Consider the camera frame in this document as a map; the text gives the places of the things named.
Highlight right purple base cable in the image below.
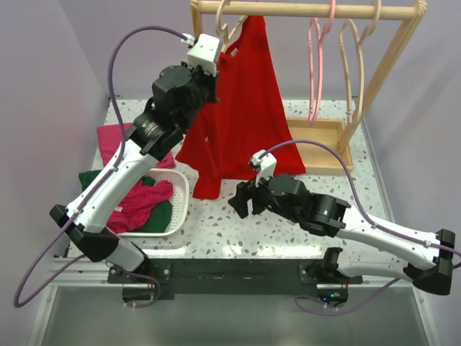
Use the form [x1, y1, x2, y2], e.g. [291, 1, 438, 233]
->
[294, 277, 400, 316]

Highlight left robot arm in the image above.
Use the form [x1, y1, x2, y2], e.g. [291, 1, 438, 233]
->
[50, 62, 218, 283]

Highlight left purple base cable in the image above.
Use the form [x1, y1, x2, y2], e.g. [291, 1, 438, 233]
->
[120, 268, 166, 309]

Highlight folded pink t shirt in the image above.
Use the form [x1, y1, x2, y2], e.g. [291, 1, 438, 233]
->
[97, 125, 176, 169]

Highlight dark green t shirt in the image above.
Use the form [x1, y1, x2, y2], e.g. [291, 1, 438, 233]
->
[78, 169, 173, 234]

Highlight pink hanger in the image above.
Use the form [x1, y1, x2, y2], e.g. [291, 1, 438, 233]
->
[308, 0, 336, 125]

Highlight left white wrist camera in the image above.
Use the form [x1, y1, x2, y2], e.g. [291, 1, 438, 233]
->
[182, 33, 222, 77]

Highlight red t shirt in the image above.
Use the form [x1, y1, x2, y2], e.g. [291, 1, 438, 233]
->
[176, 16, 292, 200]

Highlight wooden clothes rack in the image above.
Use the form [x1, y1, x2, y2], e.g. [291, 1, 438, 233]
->
[190, 1, 427, 175]

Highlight crumpled magenta t shirt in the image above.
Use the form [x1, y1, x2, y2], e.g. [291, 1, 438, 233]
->
[106, 178, 174, 234]

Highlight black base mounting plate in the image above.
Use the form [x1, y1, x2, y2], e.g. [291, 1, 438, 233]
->
[107, 258, 363, 302]

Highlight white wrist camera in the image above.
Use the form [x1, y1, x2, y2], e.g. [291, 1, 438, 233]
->
[182, 33, 222, 77]
[249, 150, 277, 187]

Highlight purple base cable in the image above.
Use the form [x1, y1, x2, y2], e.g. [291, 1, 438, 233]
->
[294, 277, 400, 316]
[120, 268, 166, 309]

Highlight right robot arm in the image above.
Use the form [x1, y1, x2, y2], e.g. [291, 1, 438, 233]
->
[228, 174, 455, 296]

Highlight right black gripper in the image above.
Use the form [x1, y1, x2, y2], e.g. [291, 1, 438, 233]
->
[228, 167, 300, 223]

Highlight white perforated plastic basket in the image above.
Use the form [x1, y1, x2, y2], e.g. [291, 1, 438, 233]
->
[119, 168, 189, 239]

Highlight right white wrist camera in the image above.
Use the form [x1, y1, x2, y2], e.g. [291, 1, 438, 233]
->
[249, 150, 277, 187]

